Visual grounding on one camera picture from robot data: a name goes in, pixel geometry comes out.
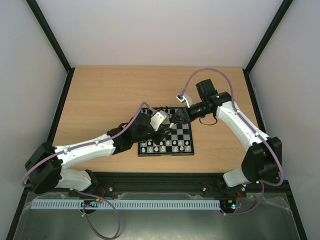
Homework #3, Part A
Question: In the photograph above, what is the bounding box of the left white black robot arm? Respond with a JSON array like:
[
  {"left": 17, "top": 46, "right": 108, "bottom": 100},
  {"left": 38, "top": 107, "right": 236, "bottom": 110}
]
[{"left": 25, "top": 110, "right": 173, "bottom": 194}]

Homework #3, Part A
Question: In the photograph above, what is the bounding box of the black silver chess board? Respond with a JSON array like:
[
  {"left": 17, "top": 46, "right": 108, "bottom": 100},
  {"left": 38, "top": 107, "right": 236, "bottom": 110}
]
[{"left": 137, "top": 123, "right": 195, "bottom": 157}]

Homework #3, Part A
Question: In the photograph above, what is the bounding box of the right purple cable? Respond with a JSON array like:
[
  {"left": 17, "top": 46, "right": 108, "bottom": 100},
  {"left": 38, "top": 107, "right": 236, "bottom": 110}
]
[{"left": 180, "top": 67, "right": 285, "bottom": 216}]

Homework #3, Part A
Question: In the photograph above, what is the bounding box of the left black frame post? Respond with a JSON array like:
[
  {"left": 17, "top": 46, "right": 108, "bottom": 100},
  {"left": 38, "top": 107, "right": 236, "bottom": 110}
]
[{"left": 25, "top": 0, "right": 75, "bottom": 73}]

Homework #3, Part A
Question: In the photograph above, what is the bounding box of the black aluminium rail base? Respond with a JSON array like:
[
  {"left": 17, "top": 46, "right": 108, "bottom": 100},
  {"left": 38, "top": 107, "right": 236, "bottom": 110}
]
[{"left": 83, "top": 172, "right": 262, "bottom": 199}]

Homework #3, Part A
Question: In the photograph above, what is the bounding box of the purple cable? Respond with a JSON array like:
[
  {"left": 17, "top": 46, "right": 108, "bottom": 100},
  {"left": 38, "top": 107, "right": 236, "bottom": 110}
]
[
  {"left": 21, "top": 101, "right": 157, "bottom": 239},
  {"left": 180, "top": 67, "right": 285, "bottom": 216}
]

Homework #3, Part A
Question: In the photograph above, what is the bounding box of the white slotted cable duct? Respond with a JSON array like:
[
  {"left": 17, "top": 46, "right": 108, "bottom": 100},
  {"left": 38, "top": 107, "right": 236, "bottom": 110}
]
[{"left": 29, "top": 199, "right": 221, "bottom": 211}]

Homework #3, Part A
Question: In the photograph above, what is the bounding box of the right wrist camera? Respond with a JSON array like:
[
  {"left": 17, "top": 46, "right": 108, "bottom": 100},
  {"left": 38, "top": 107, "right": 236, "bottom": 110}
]
[{"left": 176, "top": 93, "right": 193, "bottom": 108}]

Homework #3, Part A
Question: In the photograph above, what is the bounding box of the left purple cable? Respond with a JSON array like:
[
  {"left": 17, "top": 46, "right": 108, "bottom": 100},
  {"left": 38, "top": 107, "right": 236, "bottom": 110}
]
[{"left": 21, "top": 101, "right": 157, "bottom": 239}]

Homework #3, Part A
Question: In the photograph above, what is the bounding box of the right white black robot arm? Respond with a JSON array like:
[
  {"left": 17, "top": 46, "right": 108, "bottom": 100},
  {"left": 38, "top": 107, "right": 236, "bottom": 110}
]
[{"left": 170, "top": 79, "right": 284, "bottom": 196}]

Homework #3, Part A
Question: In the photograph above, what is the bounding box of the black frame post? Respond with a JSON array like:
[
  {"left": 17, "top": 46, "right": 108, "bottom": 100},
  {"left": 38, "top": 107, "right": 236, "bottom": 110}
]
[
  {"left": 244, "top": 0, "right": 294, "bottom": 73},
  {"left": 25, "top": 0, "right": 75, "bottom": 73}
]

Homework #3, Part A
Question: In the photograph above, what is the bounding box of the right black frame post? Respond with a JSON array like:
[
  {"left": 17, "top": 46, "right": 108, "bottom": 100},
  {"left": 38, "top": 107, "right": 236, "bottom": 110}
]
[{"left": 244, "top": 0, "right": 294, "bottom": 73}]

